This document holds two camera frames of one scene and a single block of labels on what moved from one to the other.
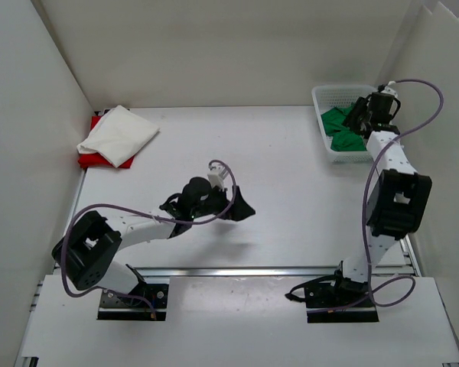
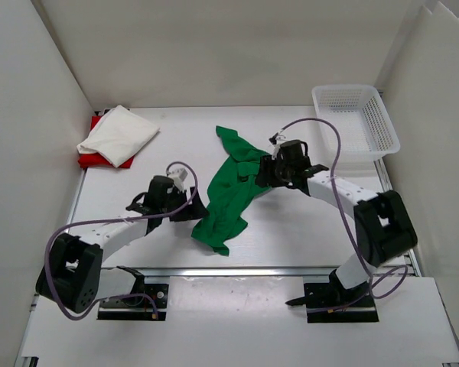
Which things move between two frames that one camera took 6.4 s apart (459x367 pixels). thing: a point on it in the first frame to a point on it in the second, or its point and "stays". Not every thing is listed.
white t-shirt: (118, 135) stays
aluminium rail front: (239, 271) stays
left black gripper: (239, 210) to (194, 210)
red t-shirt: (93, 160) stays
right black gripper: (359, 108) to (265, 177)
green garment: (343, 138) to (229, 191)
